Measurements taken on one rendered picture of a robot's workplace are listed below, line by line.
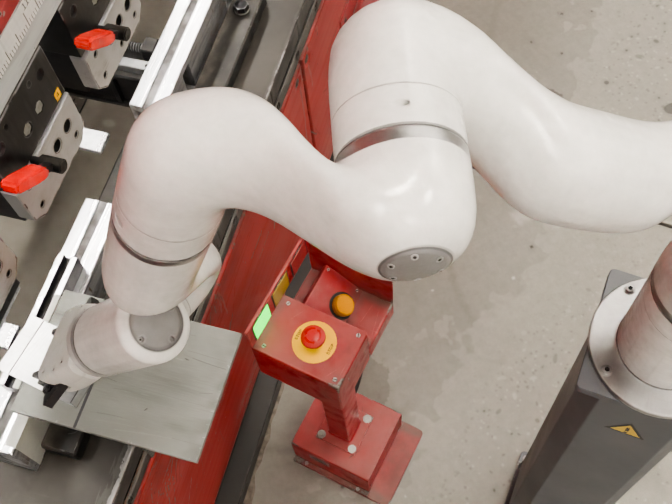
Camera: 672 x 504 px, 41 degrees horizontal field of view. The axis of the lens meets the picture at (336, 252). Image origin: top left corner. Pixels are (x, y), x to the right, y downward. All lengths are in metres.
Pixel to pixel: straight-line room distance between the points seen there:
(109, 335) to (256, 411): 1.25
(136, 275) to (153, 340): 0.17
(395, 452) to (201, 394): 1.04
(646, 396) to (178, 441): 0.59
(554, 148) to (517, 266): 1.67
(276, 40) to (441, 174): 1.05
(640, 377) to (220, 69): 0.85
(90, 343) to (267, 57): 0.76
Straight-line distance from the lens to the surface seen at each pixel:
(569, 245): 2.41
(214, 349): 1.21
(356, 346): 1.42
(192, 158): 0.64
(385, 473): 2.15
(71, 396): 1.24
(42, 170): 1.05
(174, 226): 0.70
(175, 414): 1.19
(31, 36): 1.07
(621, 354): 1.20
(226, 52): 1.59
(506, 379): 2.24
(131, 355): 0.94
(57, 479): 1.35
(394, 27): 0.68
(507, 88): 0.71
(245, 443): 2.16
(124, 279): 0.81
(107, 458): 1.34
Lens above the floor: 2.11
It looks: 63 degrees down
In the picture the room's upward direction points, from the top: 8 degrees counter-clockwise
